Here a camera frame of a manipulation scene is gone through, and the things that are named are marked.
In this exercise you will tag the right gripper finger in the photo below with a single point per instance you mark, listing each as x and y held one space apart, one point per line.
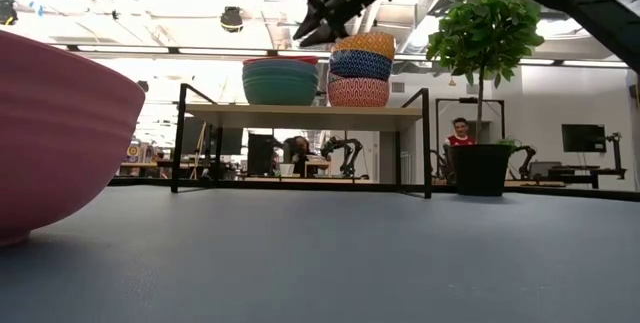
315 5
322 32

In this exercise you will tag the orange patterned bowl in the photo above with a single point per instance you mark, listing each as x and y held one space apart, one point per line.
367 43

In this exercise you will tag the dark blue diamond-patterned bowl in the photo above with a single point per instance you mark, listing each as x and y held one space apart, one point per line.
360 64

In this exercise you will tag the large pink ridged bowl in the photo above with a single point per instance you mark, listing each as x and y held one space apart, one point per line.
60 138

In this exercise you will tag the black background robot arm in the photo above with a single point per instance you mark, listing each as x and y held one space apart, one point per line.
345 155
525 158

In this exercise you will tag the large red bowl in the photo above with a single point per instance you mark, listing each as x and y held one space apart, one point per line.
280 59

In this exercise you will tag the red zigzag-patterned bowl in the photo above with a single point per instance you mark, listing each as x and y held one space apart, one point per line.
357 94

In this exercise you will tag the large teal ridged bowl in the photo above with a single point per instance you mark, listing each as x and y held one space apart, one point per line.
280 94

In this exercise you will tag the black ceiling dome lamp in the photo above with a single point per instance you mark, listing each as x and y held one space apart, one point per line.
232 19
7 10

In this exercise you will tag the person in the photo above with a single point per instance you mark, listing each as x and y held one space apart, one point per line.
459 135
297 153

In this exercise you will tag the small green leafy tree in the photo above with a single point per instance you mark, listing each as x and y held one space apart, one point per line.
485 28

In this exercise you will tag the dark standing monitor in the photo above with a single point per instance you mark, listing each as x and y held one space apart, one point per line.
260 153

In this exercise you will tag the light wooden background table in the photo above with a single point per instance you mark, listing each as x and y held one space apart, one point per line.
310 179

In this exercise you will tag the wooden easel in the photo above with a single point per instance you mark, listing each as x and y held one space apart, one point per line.
200 150

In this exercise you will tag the black plant pot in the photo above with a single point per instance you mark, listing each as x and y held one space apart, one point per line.
480 170

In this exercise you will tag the round target board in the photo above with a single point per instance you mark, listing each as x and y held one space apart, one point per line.
133 151

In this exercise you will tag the black computer monitor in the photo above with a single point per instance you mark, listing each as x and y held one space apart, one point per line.
582 138

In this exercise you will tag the black background desk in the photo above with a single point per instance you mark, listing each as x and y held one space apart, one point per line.
585 172

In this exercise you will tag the wooden shelf with black frame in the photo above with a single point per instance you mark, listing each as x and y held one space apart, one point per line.
300 117

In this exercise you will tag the dark wall screen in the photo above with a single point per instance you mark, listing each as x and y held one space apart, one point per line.
231 142

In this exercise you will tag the black metal frame stand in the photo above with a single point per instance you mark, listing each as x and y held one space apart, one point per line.
470 99

